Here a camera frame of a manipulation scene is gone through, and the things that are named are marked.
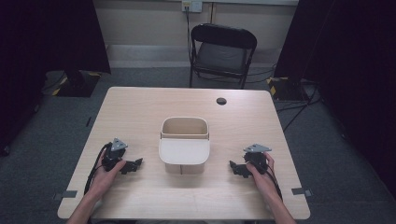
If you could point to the beige plastic bin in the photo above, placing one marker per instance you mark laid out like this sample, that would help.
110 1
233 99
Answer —
184 146

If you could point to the grey tape strip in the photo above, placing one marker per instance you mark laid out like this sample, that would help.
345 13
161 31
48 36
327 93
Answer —
301 191
66 194

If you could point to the person's left hand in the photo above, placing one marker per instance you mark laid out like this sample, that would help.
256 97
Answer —
104 180

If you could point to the stand base with striped tape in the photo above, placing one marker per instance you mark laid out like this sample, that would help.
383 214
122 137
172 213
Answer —
77 84
286 88

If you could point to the person's right hand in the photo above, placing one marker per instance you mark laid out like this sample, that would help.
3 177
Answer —
263 182

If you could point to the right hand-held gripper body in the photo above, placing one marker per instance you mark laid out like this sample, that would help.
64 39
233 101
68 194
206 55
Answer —
257 155

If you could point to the dark curtain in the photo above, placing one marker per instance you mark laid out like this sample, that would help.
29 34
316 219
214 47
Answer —
351 77
40 62

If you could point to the white wall outlet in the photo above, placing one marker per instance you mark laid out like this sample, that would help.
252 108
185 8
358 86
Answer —
191 5

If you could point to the black folding chair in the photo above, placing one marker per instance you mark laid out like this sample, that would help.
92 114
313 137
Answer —
221 53

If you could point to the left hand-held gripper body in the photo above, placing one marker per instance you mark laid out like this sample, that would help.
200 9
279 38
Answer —
113 152

